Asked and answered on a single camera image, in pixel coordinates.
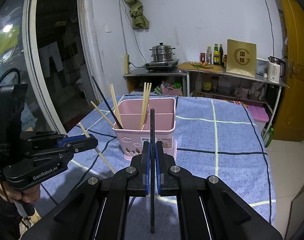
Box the blue plaid blanket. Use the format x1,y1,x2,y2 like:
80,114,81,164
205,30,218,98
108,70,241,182
40,94,277,240

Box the metal door handle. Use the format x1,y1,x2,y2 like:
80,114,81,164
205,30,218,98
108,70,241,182
289,61,299,78

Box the yellow wooden door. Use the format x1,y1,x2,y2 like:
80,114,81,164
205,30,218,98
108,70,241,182
271,0,304,143

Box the long steel shelf table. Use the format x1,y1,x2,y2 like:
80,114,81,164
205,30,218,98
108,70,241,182
177,62,290,131

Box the wooden cutting board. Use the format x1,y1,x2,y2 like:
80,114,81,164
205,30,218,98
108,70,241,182
177,62,226,73

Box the white sliding door frame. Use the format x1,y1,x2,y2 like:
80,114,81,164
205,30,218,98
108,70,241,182
22,0,104,133

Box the black chopstick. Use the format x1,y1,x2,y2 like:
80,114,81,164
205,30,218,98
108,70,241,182
91,76,124,130
149,108,157,233

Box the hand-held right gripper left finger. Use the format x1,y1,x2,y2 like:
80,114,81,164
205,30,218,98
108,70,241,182
21,141,151,240

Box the black power cord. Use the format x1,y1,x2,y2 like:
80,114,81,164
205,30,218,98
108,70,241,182
119,0,148,68

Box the black induction cooker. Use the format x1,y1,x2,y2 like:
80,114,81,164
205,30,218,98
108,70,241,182
142,59,181,72

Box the green onion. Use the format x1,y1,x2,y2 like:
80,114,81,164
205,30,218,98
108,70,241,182
190,62,214,69

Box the pink basket with greens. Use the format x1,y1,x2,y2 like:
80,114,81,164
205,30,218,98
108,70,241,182
160,81,183,96

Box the pink plastic bin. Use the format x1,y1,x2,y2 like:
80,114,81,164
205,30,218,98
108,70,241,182
249,104,270,123

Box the white electric kettle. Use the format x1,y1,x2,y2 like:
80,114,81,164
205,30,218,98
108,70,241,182
266,56,287,84

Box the stainless steel steamer pot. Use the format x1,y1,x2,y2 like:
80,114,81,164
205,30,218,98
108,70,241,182
149,42,177,63

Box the black wall wire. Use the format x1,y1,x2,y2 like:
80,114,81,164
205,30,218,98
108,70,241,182
260,0,275,58

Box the green hanging cloth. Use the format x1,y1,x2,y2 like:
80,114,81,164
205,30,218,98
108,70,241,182
120,0,150,30

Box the green bottle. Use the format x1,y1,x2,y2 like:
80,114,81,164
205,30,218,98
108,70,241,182
264,128,275,148

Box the wooden chopsticks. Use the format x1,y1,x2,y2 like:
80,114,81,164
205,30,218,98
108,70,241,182
142,82,153,128

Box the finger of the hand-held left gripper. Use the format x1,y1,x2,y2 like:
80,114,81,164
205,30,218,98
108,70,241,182
59,141,99,159
28,131,98,148

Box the person's left hand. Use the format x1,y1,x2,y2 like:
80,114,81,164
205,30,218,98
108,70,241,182
0,180,41,205

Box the brown cardboard panel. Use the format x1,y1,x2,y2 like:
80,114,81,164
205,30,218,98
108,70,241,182
290,177,304,231

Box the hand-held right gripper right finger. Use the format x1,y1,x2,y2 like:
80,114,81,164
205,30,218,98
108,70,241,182
155,141,283,240

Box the gold square board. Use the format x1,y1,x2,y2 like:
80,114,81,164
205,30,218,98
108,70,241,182
226,39,257,78

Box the pink plastic utensil holder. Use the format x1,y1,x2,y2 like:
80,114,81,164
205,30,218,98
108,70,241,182
112,98,178,161

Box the small steel table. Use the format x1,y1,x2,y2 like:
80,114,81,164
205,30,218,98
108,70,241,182
123,67,188,97

